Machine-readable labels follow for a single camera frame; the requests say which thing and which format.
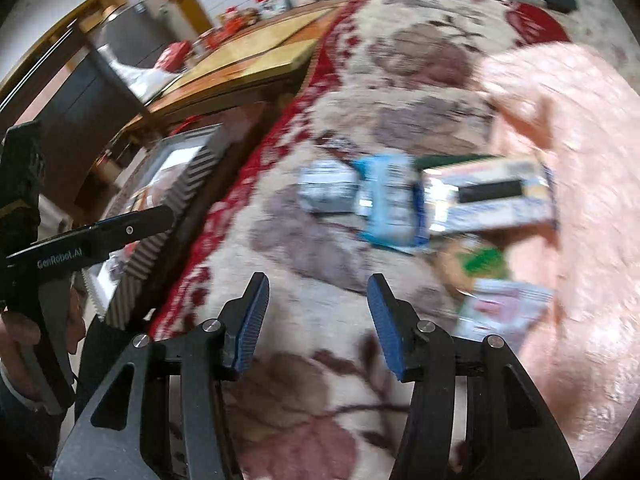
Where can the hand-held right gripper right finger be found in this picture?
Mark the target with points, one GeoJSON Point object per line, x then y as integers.
{"type": "Point", "coordinates": [387, 330]}

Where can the wooden table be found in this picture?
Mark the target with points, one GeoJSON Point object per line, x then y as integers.
{"type": "Point", "coordinates": [250, 55]}

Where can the grey appliance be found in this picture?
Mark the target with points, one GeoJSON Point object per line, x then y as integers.
{"type": "Point", "coordinates": [135, 30]}

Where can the floral plush blanket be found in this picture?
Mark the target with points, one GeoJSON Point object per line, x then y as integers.
{"type": "Point", "coordinates": [320, 270]}

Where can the silver snack packet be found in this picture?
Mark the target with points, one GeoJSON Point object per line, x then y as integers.
{"type": "Point", "coordinates": [327, 187]}

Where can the black cabinet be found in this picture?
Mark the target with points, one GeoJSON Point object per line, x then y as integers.
{"type": "Point", "coordinates": [80, 110]}

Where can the red snack bag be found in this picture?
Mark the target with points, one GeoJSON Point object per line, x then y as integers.
{"type": "Point", "coordinates": [172, 55]}

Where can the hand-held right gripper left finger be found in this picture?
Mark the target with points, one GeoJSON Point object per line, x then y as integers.
{"type": "Point", "coordinates": [250, 330]}

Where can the white box with dark window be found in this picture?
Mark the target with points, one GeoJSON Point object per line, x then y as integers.
{"type": "Point", "coordinates": [492, 195]}

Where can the person's left hand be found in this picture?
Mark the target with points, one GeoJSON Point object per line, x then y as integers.
{"type": "Point", "coordinates": [17, 330]}

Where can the blue snack packet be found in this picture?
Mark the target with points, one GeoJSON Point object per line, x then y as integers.
{"type": "Point", "coordinates": [392, 205]}

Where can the pink and white snack packet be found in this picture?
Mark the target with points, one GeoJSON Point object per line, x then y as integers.
{"type": "Point", "coordinates": [500, 310]}

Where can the beige and green snack packet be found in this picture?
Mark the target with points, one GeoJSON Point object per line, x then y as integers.
{"type": "Point", "coordinates": [470, 262]}

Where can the pink plush blanket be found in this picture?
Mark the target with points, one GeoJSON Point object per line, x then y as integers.
{"type": "Point", "coordinates": [585, 210]}

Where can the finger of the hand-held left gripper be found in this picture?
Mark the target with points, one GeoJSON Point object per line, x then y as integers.
{"type": "Point", "coordinates": [135, 230]}

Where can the person's left forearm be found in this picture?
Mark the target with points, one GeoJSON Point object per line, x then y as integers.
{"type": "Point", "coordinates": [25, 435]}

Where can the white plastic bag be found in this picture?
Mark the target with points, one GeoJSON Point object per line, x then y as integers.
{"type": "Point", "coordinates": [137, 75]}

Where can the dark green packet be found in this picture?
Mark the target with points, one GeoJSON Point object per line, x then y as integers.
{"type": "Point", "coordinates": [442, 161]}

